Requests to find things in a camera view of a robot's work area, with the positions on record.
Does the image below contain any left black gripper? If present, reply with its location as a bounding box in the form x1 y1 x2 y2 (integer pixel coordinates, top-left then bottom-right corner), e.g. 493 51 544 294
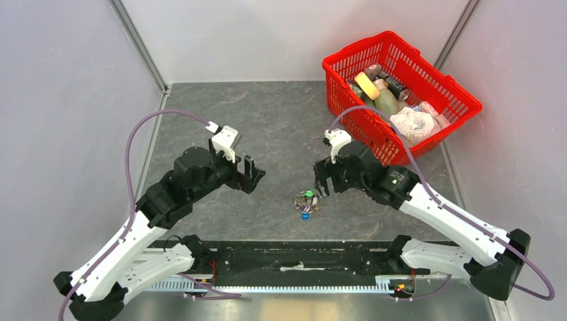
190 138 265 203

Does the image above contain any large silver keyring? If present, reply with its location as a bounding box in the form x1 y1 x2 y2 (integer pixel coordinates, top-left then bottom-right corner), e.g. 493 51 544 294
294 190 322 217

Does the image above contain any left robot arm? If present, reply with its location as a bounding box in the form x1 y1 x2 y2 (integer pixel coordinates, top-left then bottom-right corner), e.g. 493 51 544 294
53 147 265 320

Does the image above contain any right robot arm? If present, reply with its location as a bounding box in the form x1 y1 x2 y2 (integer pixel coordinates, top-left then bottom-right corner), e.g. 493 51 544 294
314 140 531 301

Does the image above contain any green bottle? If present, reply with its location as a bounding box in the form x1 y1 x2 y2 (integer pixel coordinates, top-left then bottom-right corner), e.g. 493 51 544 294
374 81 400 120

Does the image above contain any crumpled white plastic bag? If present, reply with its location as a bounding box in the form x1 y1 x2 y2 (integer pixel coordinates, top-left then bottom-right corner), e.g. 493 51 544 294
390 108 441 145

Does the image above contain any dark can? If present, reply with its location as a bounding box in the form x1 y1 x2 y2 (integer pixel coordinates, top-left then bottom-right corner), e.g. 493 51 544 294
376 71 411 101

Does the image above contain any red plastic basket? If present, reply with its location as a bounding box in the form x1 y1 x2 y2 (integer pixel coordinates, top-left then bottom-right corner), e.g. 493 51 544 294
322 31 483 165

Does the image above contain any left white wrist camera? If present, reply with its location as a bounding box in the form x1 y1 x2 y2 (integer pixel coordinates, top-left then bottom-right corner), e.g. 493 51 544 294
211 126 241 164

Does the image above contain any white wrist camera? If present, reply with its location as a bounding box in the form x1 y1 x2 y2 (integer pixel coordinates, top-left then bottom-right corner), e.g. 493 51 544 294
211 126 241 164
324 128 352 164

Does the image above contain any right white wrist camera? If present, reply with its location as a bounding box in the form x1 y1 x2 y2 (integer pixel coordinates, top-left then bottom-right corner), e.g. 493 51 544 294
324 128 352 164

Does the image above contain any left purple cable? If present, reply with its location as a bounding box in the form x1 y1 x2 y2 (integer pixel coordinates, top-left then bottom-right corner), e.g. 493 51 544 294
58 110 218 321

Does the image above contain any purple cable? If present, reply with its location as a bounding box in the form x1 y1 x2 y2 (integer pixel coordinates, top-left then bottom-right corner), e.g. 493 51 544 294
328 105 556 302
58 110 218 321

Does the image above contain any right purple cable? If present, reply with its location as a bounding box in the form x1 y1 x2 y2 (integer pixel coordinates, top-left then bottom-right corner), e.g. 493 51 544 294
328 105 556 302

